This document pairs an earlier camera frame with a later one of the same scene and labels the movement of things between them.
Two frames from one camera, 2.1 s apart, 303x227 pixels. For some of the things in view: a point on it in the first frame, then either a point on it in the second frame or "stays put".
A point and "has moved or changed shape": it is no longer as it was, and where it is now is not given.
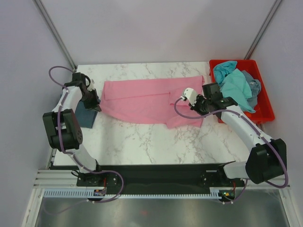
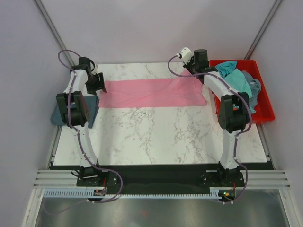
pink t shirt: (150, 101) has moved or changed shape
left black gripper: (95, 103) -> (100, 86)
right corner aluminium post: (262, 33) stays put
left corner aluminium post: (56, 34) stays put
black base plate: (154, 179) stays put
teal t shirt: (233, 84) stays put
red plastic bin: (263, 106) stays put
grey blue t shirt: (255, 86) stays put
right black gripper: (195, 108) -> (188, 66)
